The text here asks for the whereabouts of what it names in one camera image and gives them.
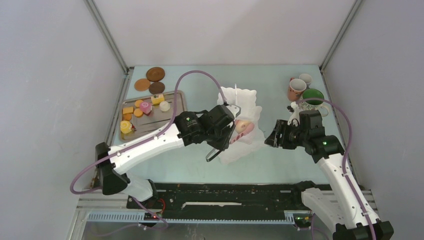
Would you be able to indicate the dark brown round coaster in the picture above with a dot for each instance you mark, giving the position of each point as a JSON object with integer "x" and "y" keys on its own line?
{"x": 155, "y": 74}

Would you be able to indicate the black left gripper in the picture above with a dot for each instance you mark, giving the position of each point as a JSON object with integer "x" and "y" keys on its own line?
{"x": 223, "y": 144}

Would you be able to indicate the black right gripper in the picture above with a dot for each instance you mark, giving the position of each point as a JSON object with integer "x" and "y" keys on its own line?
{"x": 280, "y": 126}

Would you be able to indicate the white three-tier cake stand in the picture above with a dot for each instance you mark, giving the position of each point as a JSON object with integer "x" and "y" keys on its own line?
{"x": 247, "y": 137}

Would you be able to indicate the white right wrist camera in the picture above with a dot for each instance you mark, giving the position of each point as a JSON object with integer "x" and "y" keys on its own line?
{"x": 295, "y": 110}

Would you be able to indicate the metal serving tray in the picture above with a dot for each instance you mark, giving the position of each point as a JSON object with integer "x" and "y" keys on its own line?
{"x": 156, "y": 119}

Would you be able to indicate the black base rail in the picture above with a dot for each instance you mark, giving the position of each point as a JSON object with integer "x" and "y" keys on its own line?
{"x": 229, "y": 202}

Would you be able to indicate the small white cup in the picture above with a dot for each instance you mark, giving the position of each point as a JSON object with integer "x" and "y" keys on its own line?
{"x": 306, "y": 78}

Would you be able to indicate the yellow swirl roll cake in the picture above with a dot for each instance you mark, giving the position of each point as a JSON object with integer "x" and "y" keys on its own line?
{"x": 126, "y": 127}

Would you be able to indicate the green-inside floral mug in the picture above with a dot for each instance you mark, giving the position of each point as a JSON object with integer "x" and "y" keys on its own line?
{"x": 314, "y": 102}

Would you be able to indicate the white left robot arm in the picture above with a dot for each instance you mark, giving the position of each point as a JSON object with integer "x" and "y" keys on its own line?
{"x": 182, "y": 130}

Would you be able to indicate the pink-tipped metal tongs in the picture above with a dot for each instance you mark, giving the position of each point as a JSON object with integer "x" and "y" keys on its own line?
{"x": 240, "y": 150}

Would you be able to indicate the pink mug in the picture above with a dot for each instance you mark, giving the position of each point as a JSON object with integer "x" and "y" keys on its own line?
{"x": 295, "y": 89}

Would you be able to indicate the yellow square cake piece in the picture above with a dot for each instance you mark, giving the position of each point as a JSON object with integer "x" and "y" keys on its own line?
{"x": 128, "y": 110}

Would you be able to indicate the light brown round coaster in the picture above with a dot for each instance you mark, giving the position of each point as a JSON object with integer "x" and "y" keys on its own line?
{"x": 142, "y": 84}

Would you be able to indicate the darkest brown round coaster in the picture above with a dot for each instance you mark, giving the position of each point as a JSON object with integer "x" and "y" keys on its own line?
{"x": 156, "y": 88}

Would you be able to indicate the white frosted donut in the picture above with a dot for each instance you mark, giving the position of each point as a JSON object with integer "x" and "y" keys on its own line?
{"x": 244, "y": 126}

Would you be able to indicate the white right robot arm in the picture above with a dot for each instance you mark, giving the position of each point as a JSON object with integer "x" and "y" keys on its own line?
{"x": 352, "y": 218}

